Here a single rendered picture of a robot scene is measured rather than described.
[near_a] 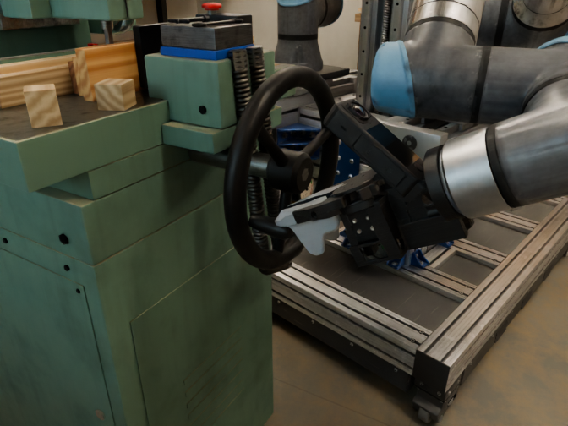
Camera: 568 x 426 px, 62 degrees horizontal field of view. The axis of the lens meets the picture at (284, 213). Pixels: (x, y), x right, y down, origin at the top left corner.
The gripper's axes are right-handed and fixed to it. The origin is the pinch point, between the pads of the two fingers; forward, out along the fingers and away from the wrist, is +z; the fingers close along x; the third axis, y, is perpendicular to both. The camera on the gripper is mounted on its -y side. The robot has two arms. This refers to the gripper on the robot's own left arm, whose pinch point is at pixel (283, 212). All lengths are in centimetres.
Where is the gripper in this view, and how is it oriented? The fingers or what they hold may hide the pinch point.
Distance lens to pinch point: 56.0
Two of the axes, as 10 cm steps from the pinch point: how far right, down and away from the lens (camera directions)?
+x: 5.2, -3.8, 7.7
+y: 4.2, 8.9, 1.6
